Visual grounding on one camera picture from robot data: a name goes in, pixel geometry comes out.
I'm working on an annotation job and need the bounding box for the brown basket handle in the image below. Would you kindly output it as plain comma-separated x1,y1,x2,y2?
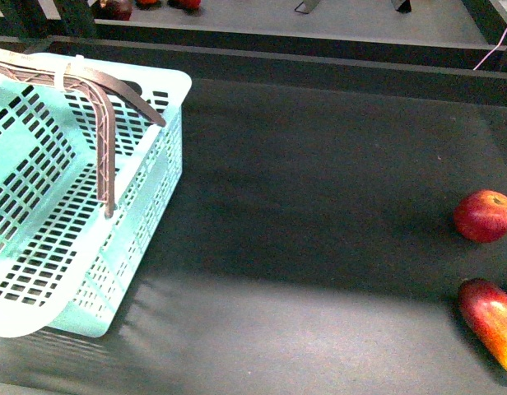
63,63,166,127
0,60,115,218

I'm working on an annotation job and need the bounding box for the light blue plastic basket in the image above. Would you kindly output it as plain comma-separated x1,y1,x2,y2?
0,49,192,337

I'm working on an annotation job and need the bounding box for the dark red apple on shelf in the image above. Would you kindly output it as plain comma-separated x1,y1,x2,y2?
91,0,133,21

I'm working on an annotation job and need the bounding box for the red yellow mango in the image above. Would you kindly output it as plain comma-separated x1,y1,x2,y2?
458,278,507,372

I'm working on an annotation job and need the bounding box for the white cable tie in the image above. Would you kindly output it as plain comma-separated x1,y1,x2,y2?
53,54,85,92

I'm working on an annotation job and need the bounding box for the pink cable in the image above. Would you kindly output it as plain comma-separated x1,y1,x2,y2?
472,16,507,71

